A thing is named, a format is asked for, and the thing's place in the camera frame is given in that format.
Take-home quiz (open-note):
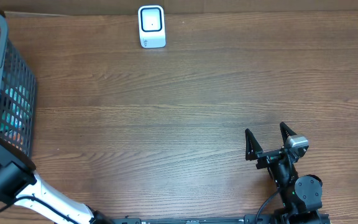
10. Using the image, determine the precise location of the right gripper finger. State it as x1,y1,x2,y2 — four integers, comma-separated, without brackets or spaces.
245,129,263,161
280,122,296,145

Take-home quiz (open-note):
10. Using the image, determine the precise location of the orange tissue pack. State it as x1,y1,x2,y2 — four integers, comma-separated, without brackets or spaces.
5,130,23,151

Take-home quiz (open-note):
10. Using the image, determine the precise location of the teal tissue pack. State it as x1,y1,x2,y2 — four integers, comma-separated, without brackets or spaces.
1,88,32,134

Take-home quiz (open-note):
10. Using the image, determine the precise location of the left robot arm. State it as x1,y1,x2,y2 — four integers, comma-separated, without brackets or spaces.
0,138,112,224

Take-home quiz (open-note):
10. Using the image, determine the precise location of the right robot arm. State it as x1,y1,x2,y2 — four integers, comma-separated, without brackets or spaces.
244,122,331,224

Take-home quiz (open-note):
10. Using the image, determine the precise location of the white barcode scanner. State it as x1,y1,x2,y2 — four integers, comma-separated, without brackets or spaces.
138,5,167,49

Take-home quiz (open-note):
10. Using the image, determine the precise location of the grey plastic mesh basket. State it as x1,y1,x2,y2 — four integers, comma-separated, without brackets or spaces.
0,15,37,157

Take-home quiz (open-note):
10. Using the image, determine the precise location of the right black cable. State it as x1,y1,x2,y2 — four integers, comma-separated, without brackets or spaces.
254,186,284,224

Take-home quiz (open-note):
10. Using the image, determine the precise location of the black cable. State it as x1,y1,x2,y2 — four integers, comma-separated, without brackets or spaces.
0,194,80,224
254,186,284,224

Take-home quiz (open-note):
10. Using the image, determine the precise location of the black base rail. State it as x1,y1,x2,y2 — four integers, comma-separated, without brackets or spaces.
111,215,281,224

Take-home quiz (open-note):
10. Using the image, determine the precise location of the left black cable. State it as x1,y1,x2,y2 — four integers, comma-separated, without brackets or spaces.
0,194,80,224

